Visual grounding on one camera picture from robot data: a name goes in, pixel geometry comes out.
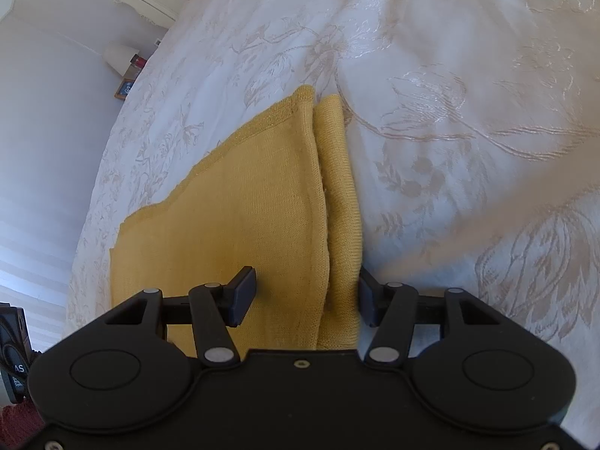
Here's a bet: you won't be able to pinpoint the yellow knit sweater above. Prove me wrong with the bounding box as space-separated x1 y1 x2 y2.
110 85 362 353

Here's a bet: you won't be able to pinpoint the left hand red glove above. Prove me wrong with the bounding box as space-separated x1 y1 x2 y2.
0 400 45 449

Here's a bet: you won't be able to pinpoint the white floral bedspread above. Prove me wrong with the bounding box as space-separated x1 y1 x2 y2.
66 0 599 447

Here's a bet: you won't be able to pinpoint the red box on nightstand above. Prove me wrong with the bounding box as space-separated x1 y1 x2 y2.
130 54 147 69

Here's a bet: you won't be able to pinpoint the wooden photo frame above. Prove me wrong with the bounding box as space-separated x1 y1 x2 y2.
114 78 134 101

